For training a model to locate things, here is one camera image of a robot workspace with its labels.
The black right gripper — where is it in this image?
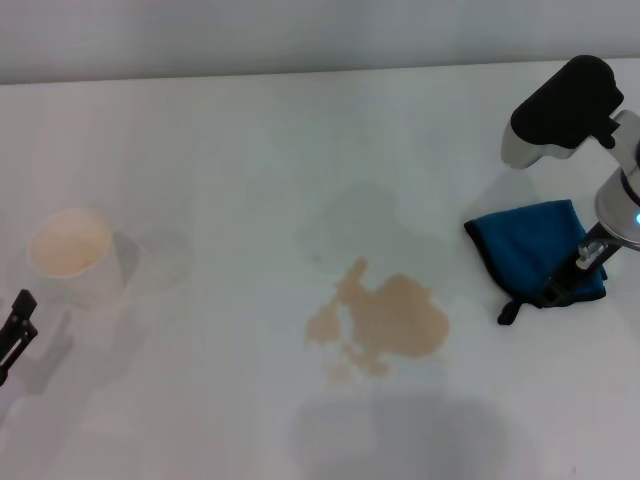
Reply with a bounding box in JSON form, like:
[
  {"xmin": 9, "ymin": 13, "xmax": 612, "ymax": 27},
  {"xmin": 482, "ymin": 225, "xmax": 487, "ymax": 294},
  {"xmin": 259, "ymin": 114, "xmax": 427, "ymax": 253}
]
[{"xmin": 538, "ymin": 226, "xmax": 620, "ymax": 308}]

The blue rag with black edging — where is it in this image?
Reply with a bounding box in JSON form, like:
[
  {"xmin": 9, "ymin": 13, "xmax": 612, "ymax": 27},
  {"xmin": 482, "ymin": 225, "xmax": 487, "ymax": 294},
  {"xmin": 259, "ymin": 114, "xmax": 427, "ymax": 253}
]
[{"xmin": 463, "ymin": 199, "xmax": 609, "ymax": 327}]

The white paper cup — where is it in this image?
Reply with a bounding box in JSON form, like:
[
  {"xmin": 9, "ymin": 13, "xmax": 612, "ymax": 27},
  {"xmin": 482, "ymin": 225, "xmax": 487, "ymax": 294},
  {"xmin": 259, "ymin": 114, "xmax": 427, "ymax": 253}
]
[{"xmin": 28, "ymin": 206, "xmax": 127, "ymax": 312}]

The brown water stain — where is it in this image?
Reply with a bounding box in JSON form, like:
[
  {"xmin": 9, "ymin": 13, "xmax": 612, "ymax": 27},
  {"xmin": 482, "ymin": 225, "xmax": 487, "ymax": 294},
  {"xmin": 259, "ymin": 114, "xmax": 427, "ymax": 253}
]
[{"xmin": 304, "ymin": 256, "xmax": 451, "ymax": 386}]

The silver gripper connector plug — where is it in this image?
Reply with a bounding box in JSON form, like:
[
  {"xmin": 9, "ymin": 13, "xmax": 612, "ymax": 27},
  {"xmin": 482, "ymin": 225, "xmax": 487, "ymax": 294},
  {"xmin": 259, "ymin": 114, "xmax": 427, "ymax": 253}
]
[{"xmin": 576, "ymin": 238, "xmax": 610, "ymax": 272}]

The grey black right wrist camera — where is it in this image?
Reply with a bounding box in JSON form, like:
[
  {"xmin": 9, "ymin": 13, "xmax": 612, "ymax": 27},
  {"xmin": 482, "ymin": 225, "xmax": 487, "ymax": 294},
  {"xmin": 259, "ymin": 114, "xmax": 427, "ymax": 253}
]
[{"xmin": 500, "ymin": 54, "xmax": 626, "ymax": 171}]

